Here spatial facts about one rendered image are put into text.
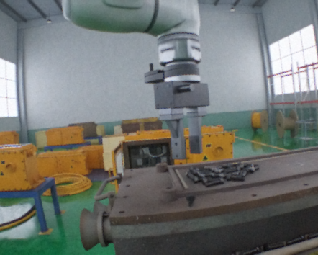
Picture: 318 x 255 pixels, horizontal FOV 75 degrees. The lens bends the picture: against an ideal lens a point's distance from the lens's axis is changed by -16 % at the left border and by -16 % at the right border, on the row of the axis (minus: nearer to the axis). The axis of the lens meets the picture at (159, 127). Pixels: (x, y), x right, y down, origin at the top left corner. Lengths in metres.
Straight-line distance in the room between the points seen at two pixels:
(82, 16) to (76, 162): 6.25
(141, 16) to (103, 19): 0.07
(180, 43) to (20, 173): 3.29
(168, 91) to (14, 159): 3.25
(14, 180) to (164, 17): 3.39
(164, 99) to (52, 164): 6.45
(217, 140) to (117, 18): 2.93
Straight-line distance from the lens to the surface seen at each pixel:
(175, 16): 0.48
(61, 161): 6.76
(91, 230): 0.67
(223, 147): 3.30
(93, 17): 0.43
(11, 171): 3.64
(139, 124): 8.96
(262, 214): 0.59
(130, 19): 0.44
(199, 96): 0.51
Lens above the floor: 1.57
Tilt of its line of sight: 4 degrees down
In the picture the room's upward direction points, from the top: 5 degrees counter-clockwise
